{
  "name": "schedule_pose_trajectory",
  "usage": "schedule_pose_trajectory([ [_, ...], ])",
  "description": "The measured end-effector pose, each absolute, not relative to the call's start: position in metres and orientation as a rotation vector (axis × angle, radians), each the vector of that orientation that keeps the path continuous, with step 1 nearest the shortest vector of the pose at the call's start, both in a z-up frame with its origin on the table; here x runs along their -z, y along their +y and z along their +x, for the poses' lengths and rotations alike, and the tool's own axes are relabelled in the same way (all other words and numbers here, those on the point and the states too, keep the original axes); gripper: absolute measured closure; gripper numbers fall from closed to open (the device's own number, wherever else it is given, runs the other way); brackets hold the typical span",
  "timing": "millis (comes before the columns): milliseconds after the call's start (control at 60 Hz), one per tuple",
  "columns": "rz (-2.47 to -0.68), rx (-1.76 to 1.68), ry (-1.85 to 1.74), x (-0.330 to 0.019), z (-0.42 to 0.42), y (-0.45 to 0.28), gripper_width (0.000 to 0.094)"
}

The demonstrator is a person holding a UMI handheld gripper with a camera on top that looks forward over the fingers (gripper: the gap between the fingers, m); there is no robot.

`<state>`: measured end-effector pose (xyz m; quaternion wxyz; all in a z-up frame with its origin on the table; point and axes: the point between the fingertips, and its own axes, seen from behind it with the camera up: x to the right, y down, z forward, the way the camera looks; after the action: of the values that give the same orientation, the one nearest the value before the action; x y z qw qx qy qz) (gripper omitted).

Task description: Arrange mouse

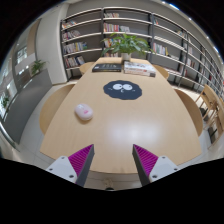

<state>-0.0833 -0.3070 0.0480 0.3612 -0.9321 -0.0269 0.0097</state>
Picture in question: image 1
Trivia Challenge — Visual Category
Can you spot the slatted wooden chair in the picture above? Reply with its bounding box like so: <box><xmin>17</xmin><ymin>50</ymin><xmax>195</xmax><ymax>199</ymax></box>
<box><xmin>194</xmin><ymin>83</ymin><xmax>224</xmax><ymax>138</ymax></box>

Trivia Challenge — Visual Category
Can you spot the round-back wooden chair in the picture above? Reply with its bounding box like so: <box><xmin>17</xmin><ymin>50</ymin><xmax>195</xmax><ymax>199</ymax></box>
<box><xmin>79</xmin><ymin>61</ymin><xmax>96</xmax><ymax>76</ymax></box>
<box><xmin>152</xmin><ymin>64</ymin><xmax>170</xmax><ymax>81</ymax></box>
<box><xmin>39</xmin><ymin>83</ymin><xmax>76</xmax><ymax>136</ymax></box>
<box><xmin>173</xmin><ymin>88</ymin><xmax>204</xmax><ymax>138</ymax></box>

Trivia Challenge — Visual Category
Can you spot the pink computer mouse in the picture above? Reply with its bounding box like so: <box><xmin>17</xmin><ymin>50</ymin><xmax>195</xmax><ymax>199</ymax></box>
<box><xmin>74</xmin><ymin>103</ymin><xmax>94</xmax><ymax>121</ymax></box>

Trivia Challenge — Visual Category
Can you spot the grey bookshelf unit with books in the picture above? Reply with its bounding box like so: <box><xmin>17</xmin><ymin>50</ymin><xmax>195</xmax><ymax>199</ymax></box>
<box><xmin>59</xmin><ymin>6</ymin><xmax>224</xmax><ymax>98</ymax></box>

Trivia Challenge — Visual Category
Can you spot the dark cartoon-face mouse pad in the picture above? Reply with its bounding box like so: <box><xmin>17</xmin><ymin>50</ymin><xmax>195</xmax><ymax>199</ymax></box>
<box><xmin>102</xmin><ymin>79</ymin><xmax>143</xmax><ymax>101</ymax></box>

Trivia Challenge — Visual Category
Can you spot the small potted plant on ledge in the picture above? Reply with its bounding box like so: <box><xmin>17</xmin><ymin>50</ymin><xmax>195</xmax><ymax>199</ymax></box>
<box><xmin>30</xmin><ymin>59</ymin><xmax>47</xmax><ymax>76</ymax></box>

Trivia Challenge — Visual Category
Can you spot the green plant in white pot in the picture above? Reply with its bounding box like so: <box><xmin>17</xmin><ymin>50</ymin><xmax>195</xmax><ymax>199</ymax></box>
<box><xmin>100</xmin><ymin>32</ymin><xmax>153</xmax><ymax>63</ymax></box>

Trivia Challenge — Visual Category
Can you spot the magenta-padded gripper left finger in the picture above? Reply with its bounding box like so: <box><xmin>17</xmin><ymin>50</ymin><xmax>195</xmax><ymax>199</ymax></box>
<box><xmin>45</xmin><ymin>143</ymin><xmax>96</xmax><ymax>188</ymax></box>

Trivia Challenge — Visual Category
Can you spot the white book orange spine print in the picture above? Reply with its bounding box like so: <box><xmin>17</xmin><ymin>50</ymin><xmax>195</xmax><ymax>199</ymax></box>
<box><xmin>123</xmin><ymin>69</ymin><xmax>157</xmax><ymax>78</ymax></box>

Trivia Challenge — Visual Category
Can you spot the black book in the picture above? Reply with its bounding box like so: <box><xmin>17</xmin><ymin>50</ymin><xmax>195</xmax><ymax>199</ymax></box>
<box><xmin>91</xmin><ymin>63</ymin><xmax>123</xmax><ymax>73</ymax></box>

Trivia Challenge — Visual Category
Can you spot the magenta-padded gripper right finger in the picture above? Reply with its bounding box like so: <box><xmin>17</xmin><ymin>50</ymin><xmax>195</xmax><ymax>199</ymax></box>
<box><xmin>132</xmin><ymin>143</ymin><xmax>180</xmax><ymax>187</ymax></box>

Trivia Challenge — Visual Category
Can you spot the small potted plant by window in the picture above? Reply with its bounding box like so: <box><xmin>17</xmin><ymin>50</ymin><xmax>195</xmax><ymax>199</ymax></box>
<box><xmin>0</xmin><ymin>94</ymin><xmax>11</xmax><ymax>109</ymax></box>

